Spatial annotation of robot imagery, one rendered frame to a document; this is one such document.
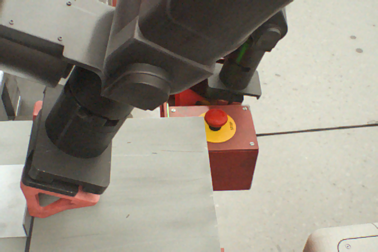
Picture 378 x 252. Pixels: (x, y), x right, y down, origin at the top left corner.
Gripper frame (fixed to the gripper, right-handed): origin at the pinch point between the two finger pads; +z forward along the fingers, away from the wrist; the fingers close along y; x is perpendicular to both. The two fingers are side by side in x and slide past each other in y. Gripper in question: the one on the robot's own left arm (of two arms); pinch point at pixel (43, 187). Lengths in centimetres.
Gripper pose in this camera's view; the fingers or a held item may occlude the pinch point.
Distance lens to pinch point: 54.2
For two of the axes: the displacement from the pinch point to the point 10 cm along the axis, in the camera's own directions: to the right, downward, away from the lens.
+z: -5.0, 6.0, 6.3
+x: 8.7, 2.9, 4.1
